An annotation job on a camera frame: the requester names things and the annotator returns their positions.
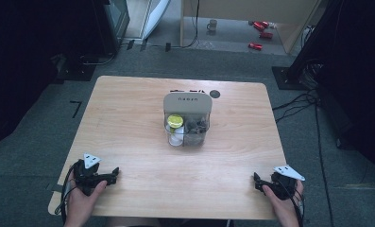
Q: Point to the black stand base plate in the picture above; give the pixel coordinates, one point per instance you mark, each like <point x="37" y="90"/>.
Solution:
<point x="284" y="78"/>
<point x="76" y="73"/>

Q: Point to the person's right hand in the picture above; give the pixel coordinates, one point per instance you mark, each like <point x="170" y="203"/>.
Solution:
<point x="286" y="211"/>

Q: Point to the black round table grommet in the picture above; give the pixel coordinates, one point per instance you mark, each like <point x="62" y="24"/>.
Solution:
<point x="214" y="94"/>

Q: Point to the jar with yellow-green lid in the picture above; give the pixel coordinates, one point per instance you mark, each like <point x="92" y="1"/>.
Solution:
<point x="175" y="120"/>

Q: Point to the clear storage box grey lid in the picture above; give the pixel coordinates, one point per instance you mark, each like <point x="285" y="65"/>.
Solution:
<point x="187" y="102"/>

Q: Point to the red can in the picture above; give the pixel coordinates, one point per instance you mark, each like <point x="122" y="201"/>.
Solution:
<point x="260" y="25"/>
<point x="255" y="46"/>

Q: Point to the dark bundle of small things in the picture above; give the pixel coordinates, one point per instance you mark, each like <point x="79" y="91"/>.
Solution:
<point x="196" y="124"/>

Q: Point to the person's left hand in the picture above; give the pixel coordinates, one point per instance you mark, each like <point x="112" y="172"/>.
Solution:
<point x="79" y="205"/>

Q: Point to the grey mug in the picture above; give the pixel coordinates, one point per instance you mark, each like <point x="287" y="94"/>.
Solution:
<point x="212" y="25"/>

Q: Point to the white panel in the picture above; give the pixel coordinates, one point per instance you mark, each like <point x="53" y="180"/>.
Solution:
<point x="155" y="19"/>

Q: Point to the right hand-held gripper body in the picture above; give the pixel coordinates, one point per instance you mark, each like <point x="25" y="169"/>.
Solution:
<point x="282" y="186"/>

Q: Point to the black cabinet with glass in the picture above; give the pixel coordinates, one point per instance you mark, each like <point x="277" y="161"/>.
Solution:
<point x="112" y="25"/>

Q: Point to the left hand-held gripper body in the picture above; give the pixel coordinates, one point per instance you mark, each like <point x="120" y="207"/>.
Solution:
<point x="87" y="176"/>

